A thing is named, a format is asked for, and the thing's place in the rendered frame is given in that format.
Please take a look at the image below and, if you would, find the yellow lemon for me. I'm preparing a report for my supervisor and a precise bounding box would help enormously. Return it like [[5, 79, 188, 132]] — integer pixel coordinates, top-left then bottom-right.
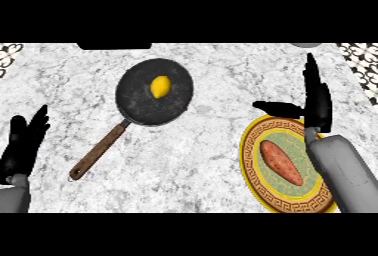
[[150, 75, 173, 100]]

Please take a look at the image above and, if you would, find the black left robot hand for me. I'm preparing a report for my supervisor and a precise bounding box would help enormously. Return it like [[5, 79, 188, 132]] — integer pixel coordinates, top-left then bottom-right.
[[0, 104, 52, 185]]

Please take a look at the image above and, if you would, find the grey round object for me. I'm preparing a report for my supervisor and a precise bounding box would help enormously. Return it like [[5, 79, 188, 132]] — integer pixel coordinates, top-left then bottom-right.
[[290, 42, 324, 49]]

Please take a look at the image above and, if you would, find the black white patterned tile panel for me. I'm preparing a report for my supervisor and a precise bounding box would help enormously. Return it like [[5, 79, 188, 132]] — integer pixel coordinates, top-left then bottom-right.
[[336, 42, 378, 106], [0, 43, 25, 79]]

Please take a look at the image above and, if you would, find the yellow patterned plate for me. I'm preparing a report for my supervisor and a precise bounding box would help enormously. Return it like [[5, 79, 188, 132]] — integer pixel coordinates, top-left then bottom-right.
[[238, 114, 340, 214]]

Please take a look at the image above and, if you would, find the black appliance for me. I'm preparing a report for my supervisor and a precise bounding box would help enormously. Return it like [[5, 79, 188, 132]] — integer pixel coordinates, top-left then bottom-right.
[[76, 42, 154, 51]]

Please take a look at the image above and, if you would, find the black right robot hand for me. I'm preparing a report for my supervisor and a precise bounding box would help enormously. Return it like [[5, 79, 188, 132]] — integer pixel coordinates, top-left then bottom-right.
[[251, 52, 334, 134]]

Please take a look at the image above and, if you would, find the orange sweet potato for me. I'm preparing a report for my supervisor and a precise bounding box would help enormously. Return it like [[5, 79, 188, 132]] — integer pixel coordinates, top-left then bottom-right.
[[259, 139, 306, 187]]

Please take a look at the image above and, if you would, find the black pan with wooden handle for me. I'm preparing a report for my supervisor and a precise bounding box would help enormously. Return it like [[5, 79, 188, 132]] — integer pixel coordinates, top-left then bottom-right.
[[68, 57, 195, 182]]

